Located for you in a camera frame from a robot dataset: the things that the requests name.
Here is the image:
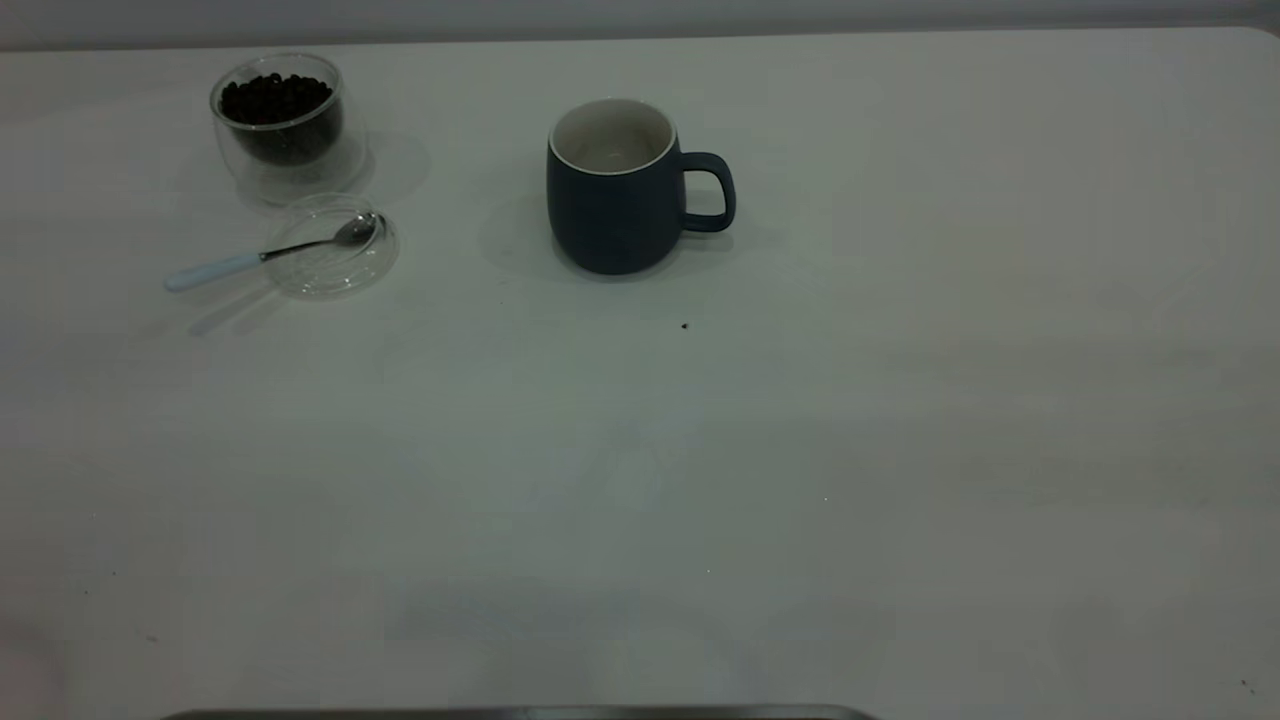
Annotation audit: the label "dark grey ceramic mug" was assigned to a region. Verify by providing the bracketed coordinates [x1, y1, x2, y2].
[545, 97, 738, 277]

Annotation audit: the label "spoon with pale blue handle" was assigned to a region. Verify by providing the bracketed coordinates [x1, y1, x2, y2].
[164, 213, 386, 294]

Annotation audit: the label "clear glass lid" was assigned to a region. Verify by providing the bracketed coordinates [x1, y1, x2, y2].
[262, 192, 400, 300]

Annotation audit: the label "dark coffee beans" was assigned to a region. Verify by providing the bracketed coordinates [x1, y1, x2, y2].
[218, 72, 344, 166]

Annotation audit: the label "double-wall clear glass cup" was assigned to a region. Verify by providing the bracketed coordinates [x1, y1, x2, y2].
[208, 52, 369, 206]

